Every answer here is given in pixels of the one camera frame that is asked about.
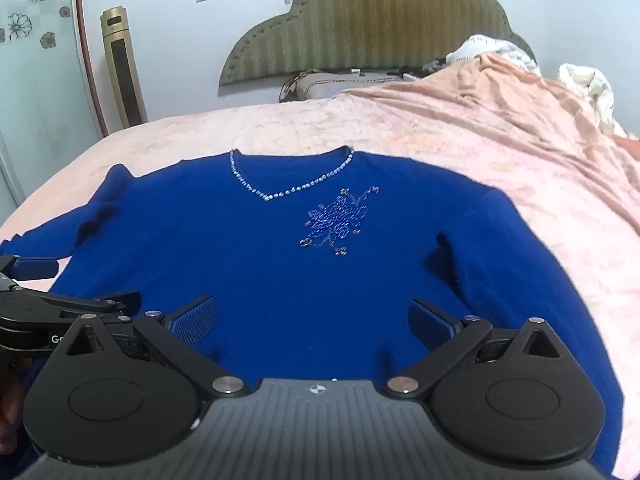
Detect blue beaded sweater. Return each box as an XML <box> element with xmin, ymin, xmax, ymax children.
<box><xmin>1</xmin><ymin>146</ymin><xmax>623</xmax><ymax>471</ymax></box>

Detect person's hand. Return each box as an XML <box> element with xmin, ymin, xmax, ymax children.
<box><xmin>0</xmin><ymin>356</ymin><xmax>32</xmax><ymax>454</ymax></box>

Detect pink floral bed sheet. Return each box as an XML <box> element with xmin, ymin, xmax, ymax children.
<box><xmin>1</xmin><ymin>54</ymin><xmax>639</xmax><ymax>479</ymax></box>

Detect gold tower fan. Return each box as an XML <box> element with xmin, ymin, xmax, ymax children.
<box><xmin>101</xmin><ymin>6</ymin><xmax>148</xmax><ymax>128</ymax></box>

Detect brown striped pillow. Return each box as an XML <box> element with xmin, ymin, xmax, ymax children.
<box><xmin>279</xmin><ymin>68</ymin><xmax>419</xmax><ymax>103</ymax></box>

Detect white crumpled blanket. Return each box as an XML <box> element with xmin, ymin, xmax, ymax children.
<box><xmin>445</xmin><ymin>35</ymin><xmax>541</xmax><ymax>75</ymax></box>

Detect cream fluffy cloth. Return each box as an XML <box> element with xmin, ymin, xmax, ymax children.
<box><xmin>558</xmin><ymin>63</ymin><xmax>629</xmax><ymax>139</ymax></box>

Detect olive padded headboard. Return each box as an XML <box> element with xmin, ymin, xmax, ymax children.
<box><xmin>219</xmin><ymin>0</ymin><xmax>530</xmax><ymax>86</ymax></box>

